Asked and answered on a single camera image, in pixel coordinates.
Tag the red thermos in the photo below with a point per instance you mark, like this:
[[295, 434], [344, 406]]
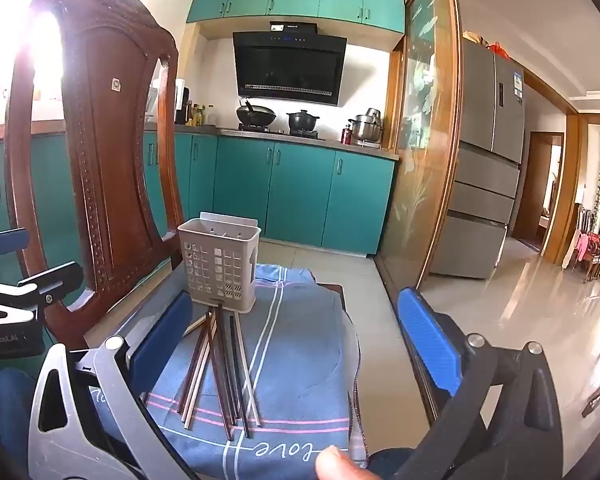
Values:
[[346, 136]]

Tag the gas stove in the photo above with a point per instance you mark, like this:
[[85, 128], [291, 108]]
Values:
[[280, 132]]

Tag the beige plastic chopstick basket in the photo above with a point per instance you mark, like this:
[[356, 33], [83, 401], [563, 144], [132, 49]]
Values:
[[215, 230]]

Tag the grey chopstick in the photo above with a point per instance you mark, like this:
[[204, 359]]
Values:
[[247, 380]]

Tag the black cooking pot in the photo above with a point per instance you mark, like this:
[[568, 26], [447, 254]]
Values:
[[302, 122]]

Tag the black wok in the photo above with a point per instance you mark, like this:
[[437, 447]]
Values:
[[257, 116]]

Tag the pink cloth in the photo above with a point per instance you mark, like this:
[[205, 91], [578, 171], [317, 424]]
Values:
[[583, 247]]

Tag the grey refrigerator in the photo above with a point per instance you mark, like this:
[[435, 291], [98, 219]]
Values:
[[480, 185]]

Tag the white and black appliance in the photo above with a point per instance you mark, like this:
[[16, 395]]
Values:
[[181, 105]]

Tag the wooden door frame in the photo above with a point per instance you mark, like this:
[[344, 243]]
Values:
[[522, 185]]

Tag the large steel pot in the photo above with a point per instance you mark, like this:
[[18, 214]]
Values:
[[365, 130]]

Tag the blue striped cloth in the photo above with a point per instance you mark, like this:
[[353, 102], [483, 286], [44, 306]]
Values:
[[290, 360]]

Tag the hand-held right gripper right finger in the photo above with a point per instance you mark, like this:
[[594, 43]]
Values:
[[430, 345]]

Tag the kitchen countertop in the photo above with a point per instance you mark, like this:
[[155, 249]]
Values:
[[330, 146]]

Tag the red item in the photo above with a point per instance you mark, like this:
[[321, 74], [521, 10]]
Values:
[[497, 50]]

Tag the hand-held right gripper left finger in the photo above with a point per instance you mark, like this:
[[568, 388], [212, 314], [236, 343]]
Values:
[[160, 340]]

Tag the wood framed glass door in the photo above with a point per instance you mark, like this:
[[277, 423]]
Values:
[[420, 160]]

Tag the person's right leg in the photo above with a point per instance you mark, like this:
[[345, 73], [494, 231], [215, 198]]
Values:
[[390, 465]]

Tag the brown chopstick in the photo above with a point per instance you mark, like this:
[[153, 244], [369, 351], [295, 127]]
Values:
[[220, 390]]

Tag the small steel pot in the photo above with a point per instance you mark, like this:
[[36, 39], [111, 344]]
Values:
[[373, 114]]

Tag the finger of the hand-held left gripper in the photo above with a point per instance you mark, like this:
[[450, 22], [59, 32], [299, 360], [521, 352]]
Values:
[[55, 280], [2, 244]]

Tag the light wooden chopstick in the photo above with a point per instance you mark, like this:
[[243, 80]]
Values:
[[200, 385]]

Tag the black range hood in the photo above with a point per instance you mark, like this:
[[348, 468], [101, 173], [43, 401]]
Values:
[[290, 65]]

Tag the person's left leg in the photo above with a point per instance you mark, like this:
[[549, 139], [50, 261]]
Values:
[[12, 410]]

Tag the person's right hand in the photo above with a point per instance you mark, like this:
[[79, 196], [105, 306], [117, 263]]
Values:
[[342, 465]]

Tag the carved wooden chair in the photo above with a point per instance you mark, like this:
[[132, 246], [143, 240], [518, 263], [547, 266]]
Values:
[[105, 160]]

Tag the person's leg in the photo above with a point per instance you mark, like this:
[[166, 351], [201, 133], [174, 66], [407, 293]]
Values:
[[390, 465], [12, 410]]

